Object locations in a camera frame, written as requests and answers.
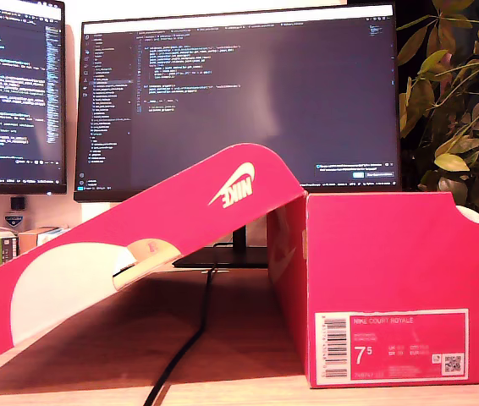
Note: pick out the red Nike shoebox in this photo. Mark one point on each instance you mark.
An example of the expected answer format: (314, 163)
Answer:
(392, 254)

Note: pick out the black monitor with purple text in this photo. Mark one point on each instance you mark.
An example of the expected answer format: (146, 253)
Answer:
(19, 84)

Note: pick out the large black computer monitor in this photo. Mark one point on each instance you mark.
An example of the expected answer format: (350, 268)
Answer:
(243, 84)

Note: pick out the dark shield-shaped badge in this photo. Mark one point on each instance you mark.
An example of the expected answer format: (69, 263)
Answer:
(13, 219)

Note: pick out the orange cardboard box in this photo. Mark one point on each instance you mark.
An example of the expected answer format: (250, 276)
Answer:
(28, 241)

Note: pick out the small green box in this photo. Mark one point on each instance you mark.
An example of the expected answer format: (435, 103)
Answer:
(6, 251)

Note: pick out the small black cube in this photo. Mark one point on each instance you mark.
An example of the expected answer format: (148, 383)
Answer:
(17, 203)

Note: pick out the green leafy houseplant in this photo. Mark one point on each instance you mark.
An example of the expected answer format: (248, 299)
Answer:
(451, 160)

